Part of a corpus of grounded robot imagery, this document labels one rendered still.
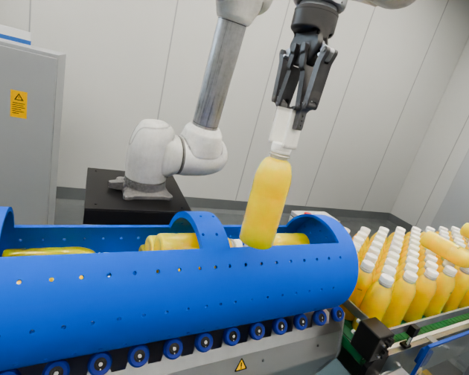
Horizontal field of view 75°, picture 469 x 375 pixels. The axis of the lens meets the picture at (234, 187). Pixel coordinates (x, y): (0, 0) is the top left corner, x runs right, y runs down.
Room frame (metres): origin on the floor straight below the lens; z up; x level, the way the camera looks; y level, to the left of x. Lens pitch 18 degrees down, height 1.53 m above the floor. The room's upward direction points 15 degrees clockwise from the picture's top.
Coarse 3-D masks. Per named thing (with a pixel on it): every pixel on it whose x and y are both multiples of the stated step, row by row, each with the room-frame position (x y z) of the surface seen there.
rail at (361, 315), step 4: (348, 300) 0.87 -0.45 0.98; (344, 304) 0.88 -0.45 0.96; (348, 304) 0.86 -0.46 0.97; (352, 304) 0.86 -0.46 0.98; (348, 308) 0.86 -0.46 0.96; (352, 308) 0.85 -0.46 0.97; (356, 308) 0.84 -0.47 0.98; (352, 312) 0.85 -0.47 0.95; (356, 312) 0.84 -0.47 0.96; (360, 312) 0.83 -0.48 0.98; (356, 316) 0.83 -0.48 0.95; (360, 316) 0.82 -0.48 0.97; (364, 316) 0.81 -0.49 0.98; (360, 320) 0.82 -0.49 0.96
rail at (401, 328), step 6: (468, 306) 1.04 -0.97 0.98; (444, 312) 0.95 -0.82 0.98; (450, 312) 0.96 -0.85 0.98; (456, 312) 0.99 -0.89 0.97; (462, 312) 1.01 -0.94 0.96; (468, 312) 1.04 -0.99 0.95; (426, 318) 0.88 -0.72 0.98; (432, 318) 0.90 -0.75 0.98; (438, 318) 0.92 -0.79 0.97; (444, 318) 0.95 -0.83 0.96; (402, 324) 0.82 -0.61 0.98; (408, 324) 0.82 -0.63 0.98; (420, 324) 0.87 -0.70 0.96; (426, 324) 0.89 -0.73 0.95; (396, 330) 0.80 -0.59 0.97; (402, 330) 0.81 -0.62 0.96
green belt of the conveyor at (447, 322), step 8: (448, 320) 1.04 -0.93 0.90; (456, 320) 1.06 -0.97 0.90; (464, 320) 1.07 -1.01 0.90; (344, 328) 0.84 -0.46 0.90; (352, 328) 0.84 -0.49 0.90; (424, 328) 0.95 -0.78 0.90; (432, 328) 0.96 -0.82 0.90; (344, 336) 0.82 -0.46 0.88; (352, 336) 0.81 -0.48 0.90; (400, 336) 0.86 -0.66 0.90; (408, 336) 0.88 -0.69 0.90; (344, 344) 0.80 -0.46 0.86; (352, 352) 0.78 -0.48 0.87; (360, 360) 0.75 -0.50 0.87
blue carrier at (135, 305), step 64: (0, 256) 0.55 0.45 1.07; (64, 256) 0.42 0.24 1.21; (128, 256) 0.47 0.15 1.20; (192, 256) 0.54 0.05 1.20; (256, 256) 0.61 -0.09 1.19; (320, 256) 0.71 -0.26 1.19; (0, 320) 0.34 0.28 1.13; (64, 320) 0.38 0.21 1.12; (128, 320) 0.43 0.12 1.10; (192, 320) 0.50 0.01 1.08; (256, 320) 0.61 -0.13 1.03
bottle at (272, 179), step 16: (272, 160) 0.56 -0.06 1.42; (256, 176) 0.57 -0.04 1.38; (272, 176) 0.55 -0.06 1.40; (288, 176) 0.56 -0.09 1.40; (256, 192) 0.56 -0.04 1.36; (272, 192) 0.54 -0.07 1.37; (256, 208) 0.55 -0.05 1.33; (272, 208) 0.54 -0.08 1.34; (256, 224) 0.54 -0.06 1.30; (272, 224) 0.55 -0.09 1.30; (256, 240) 0.54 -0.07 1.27; (272, 240) 0.56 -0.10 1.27
